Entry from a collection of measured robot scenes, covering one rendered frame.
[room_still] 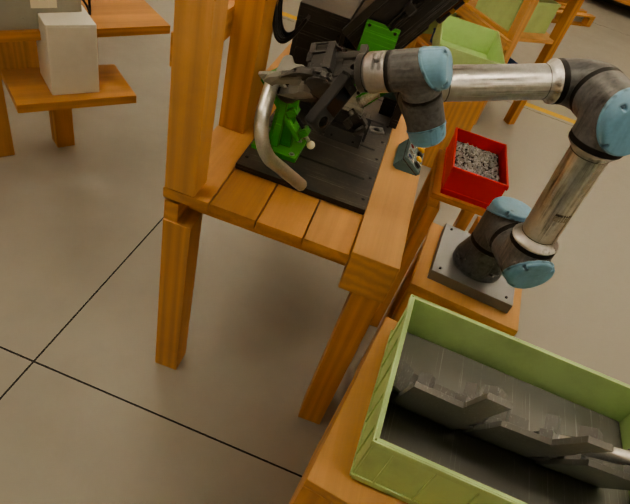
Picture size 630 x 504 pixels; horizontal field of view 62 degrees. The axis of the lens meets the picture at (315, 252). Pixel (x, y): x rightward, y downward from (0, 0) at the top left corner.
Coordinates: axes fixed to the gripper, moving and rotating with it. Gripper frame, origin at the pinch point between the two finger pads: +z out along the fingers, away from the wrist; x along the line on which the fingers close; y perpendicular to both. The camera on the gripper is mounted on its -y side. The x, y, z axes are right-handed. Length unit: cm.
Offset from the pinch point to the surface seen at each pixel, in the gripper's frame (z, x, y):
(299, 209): 15, -49, -8
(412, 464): -34, -26, -66
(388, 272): -13, -56, -22
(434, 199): -11, -100, 19
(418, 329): -25, -53, -37
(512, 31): -9, -253, 214
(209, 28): 17.4, 3.8, 13.2
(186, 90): 28.3, -6.1, 4.8
